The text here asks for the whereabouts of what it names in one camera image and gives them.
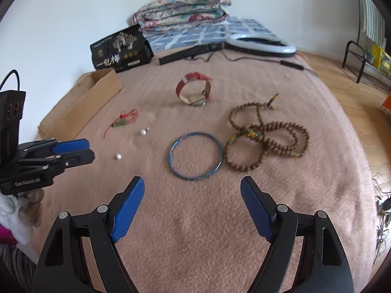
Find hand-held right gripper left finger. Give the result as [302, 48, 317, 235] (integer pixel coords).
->
[33, 176, 145, 293]

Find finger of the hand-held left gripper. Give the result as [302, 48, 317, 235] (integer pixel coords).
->
[18, 148, 95, 178]
[18, 138, 91, 159]

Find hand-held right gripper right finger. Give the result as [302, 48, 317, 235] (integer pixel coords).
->
[240, 176, 355, 293]

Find brown cardboard box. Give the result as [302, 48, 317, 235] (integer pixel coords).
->
[38, 68, 123, 140]

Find red string jade pendant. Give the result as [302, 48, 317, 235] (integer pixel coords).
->
[103, 109, 138, 138]

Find blue bangle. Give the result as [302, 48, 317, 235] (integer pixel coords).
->
[167, 132, 224, 181]

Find brown wooden bead necklace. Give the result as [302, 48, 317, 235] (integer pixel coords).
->
[224, 93, 310, 173]

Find bracelet with pink tag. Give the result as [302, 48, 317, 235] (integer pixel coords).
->
[175, 71, 214, 107]

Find person's left hand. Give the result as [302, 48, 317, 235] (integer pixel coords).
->
[15, 188, 45, 230]

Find pink blanket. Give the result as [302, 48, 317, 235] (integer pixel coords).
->
[30, 48, 380, 293]

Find black snack bag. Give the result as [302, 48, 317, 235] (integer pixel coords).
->
[90, 24, 154, 73]

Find striped dark cloth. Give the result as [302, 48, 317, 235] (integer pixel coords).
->
[0, 244, 40, 293]

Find black folded tripod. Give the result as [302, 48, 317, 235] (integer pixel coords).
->
[158, 43, 228, 66]

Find blue checked bed sheet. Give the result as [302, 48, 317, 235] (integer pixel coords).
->
[143, 17, 273, 53]

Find folded floral quilt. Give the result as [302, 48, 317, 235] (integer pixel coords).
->
[131, 0, 232, 31]

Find black shoe rack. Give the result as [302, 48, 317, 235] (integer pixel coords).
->
[342, 40, 391, 93]

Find yellow box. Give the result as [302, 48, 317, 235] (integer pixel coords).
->
[371, 44, 391, 77]

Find black clothes rack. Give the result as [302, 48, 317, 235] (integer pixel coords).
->
[355, 0, 368, 84]

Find striped hanging cloth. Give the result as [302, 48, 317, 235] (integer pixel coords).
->
[358, 0, 386, 47]

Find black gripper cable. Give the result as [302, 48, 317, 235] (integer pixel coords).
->
[0, 70, 22, 93]

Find tangled floor cables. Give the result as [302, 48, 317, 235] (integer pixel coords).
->
[371, 173, 391, 270]

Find black ring light cable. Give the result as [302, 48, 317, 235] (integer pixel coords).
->
[207, 50, 319, 74]

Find white ring light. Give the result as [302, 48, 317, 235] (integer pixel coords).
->
[226, 33, 297, 57]

